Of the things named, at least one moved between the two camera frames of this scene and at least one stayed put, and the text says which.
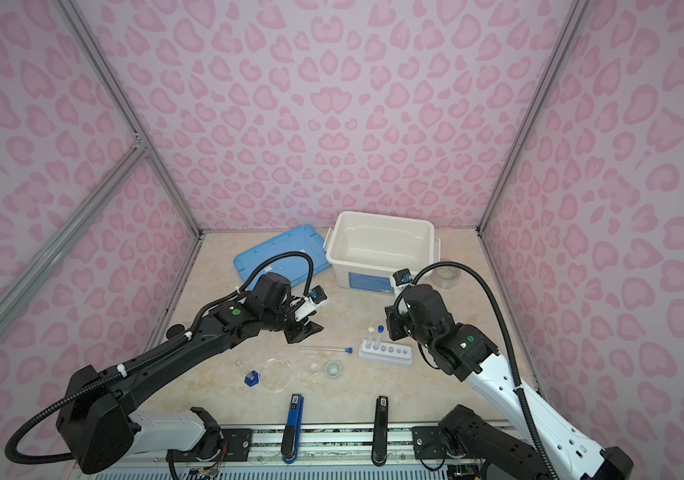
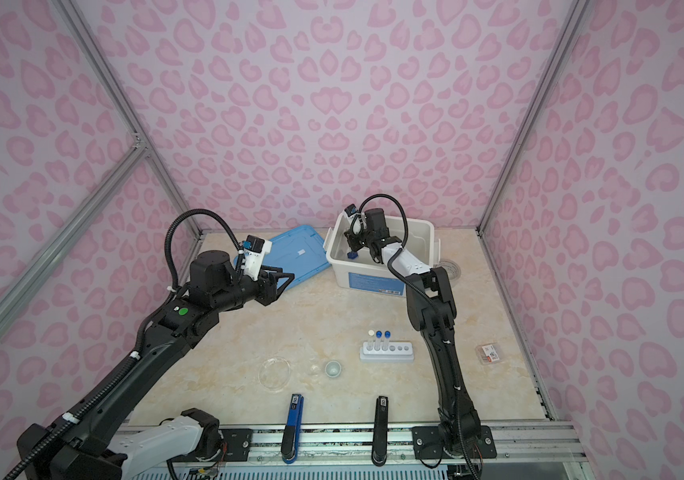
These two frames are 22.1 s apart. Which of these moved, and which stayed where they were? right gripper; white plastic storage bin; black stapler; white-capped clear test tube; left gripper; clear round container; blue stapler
Moved: right gripper; left gripper
Stayed: clear round container; blue stapler; white-capped clear test tube; white plastic storage bin; black stapler
